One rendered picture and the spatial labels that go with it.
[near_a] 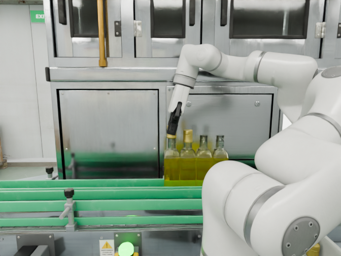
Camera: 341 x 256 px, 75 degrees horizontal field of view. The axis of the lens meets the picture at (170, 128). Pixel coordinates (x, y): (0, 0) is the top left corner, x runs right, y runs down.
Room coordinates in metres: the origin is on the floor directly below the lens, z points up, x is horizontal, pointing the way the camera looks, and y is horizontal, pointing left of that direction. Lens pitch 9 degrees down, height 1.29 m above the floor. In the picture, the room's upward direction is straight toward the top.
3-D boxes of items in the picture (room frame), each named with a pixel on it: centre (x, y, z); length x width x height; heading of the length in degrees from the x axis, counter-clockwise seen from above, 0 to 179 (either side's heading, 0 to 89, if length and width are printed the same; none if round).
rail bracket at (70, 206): (0.60, 0.30, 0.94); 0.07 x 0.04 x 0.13; 2
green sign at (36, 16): (3.82, 2.00, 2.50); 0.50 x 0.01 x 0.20; 92
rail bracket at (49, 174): (0.85, 0.47, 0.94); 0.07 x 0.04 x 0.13; 2
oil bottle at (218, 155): (0.79, -0.18, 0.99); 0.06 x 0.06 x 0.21; 1
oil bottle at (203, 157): (0.79, -0.12, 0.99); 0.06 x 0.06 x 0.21; 2
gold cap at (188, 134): (0.79, -0.06, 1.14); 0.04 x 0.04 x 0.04
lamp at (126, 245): (0.59, 0.13, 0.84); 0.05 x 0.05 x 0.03
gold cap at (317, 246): (0.65, -0.46, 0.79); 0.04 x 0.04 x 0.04
